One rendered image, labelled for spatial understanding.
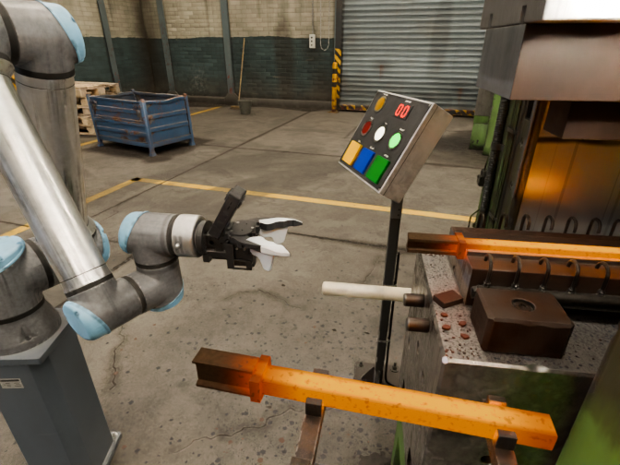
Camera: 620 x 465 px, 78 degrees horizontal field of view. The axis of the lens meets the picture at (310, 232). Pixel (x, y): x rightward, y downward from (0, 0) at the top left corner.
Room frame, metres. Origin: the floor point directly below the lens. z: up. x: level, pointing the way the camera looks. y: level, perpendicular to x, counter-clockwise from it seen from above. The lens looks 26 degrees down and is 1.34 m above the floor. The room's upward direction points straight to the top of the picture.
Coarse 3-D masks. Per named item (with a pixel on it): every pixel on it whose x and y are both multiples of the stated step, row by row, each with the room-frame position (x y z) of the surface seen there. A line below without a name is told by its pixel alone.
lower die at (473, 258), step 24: (528, 240) 0.68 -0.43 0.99; (552, 240) 0.68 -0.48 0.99; (576, 240) 0.68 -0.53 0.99; (600, 240) 0.68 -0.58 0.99; (456, 264) 0.67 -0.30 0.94; (480, 264) 0.58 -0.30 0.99; (504, 264) 0.58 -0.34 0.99; (528, 264) 0.58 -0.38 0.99; (552, 264) 0.58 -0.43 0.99; (528, 288) 0.55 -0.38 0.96; (552, 288) 0.55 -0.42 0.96; (576, 288) 0.54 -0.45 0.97; (600, 288) 0.54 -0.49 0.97; (576, 312) 0.54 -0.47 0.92; (600, 312) 0.54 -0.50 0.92
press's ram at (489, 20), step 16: (496, 0) 0.73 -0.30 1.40; (512, 0) 0.65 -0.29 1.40; (528, 0) 0.58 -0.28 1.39; (544, 0) 0.52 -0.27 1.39; (560, 0) 0.52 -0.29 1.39; (576, 0) 0.51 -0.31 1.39; (592, 0) 0.51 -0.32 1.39; (608, 0) 0.51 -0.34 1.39; (496, 16) 0.71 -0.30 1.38; (512, 16) 0.63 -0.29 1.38; (528, 16) 0.57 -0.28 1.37; (544, 16) 0.52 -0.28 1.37; (560, 16) 0.52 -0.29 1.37; (576, 16) 0.51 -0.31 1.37; (592, 16) 0.51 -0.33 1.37; (608, 16) 0.51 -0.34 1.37
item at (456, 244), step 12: (408, 240) 0.65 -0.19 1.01; (420, 240) 0.64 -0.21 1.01; (432, 240) 0.64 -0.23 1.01; (444, 240) 0.64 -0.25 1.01; (456, 240) 0.64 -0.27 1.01; (468, 240) 0.64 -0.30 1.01; (480, 240) 0.64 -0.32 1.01; (492, 240) 0.64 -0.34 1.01; (504, 240) 0.64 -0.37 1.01; (408, 252) 0.64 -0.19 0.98; (420, 252) 0.64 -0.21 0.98; (432, 252) 0.64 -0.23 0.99; (444, 252) 0.63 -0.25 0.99; (456, 252) 0.63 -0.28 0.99; (528, 252) 0.61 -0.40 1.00; (540, 252) 0.61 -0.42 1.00; (552, 252) 0.61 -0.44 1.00; (564, 252) 0.60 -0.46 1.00; (576, 252) 0.60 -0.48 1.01; (588, 252) 0.60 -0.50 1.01; (600, 252) 0.60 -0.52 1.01; (612, 252) 0.60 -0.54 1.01
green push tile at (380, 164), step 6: (378, 156) 1.13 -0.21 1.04; (378, 162) 1.11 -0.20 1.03; (384, 162) 1.08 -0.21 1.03; (372, 168) 1.12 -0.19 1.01; (378, 168) 1.09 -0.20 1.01; (384, 168) 1.07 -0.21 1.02; (366, 174) 1.13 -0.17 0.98; (372, 174) 1.10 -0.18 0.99; (378, 174) 1.07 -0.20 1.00; (372, 180) 1.08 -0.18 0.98; (378, 180) 1.06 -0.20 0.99
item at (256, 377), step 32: (224, 352) 0.38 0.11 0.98; (224, 384) 0.36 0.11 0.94; (256, 384) 0.33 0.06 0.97; (288, 384) 0.34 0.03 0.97; (320, 384) 0.34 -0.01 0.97; (352, 384) 0.34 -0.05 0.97; (384, 416) 0.31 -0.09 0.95; (416, 416) 0.30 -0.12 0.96; (448, 416) 0.29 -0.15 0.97; (480, 416) 0.29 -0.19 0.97; (512, 416) 0.29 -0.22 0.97; (544, 416) 0.29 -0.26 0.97; (544, 448) 0.27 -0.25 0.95
